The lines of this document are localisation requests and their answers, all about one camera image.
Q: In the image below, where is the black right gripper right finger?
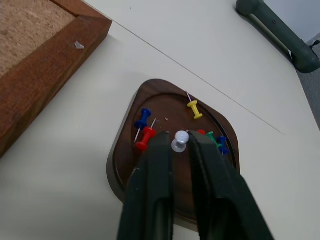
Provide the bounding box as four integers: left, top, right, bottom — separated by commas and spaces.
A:
186, 129, 275, 240

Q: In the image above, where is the dark wooden tray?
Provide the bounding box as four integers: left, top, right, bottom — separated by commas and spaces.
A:
106, 78, 240, 225

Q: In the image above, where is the white pushpin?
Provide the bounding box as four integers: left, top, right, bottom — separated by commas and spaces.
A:
171, 130, 189, 154

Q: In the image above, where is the dark green table clamp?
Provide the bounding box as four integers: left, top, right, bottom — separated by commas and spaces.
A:
235, 0, 320, 74

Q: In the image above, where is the blue pushpin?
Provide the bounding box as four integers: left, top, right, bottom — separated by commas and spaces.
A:
134, 108, 153, 131
215, 135, 229, 156

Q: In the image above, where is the green pushpin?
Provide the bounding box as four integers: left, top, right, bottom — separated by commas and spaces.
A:
205, 131, 216, 145

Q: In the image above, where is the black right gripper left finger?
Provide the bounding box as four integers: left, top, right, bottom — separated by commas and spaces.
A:
116, 131, 175, 240

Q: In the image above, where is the wood-framed cork board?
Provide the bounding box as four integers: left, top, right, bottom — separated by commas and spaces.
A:
0, 0, 113, 159

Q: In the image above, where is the yellow pushpin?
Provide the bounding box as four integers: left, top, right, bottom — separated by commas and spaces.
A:
185, 90, 204, 120

